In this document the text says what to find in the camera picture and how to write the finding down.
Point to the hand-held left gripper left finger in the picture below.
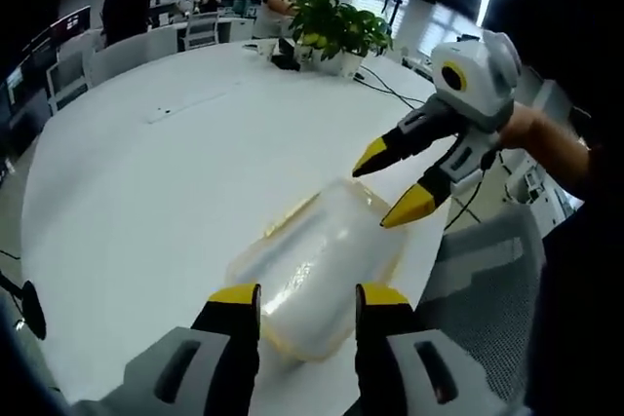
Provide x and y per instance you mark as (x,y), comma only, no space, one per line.
(195,362)

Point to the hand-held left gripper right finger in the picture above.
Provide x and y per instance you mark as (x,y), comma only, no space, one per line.
(409,367)

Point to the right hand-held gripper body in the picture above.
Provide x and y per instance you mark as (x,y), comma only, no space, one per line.
(482,85)

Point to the clear plastic bag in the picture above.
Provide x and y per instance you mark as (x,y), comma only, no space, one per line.
(317,250)

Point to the grey mesh office chair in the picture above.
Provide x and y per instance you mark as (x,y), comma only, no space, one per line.
(478,265)

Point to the green potted plant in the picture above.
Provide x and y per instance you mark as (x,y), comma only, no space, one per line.
(336,21)

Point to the small black box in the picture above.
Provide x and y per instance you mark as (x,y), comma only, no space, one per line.
(285,61)

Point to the black desk stand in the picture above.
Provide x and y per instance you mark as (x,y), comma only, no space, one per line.
(31,309)

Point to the person's dark shirt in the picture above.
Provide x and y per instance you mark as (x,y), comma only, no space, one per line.
(585,289)

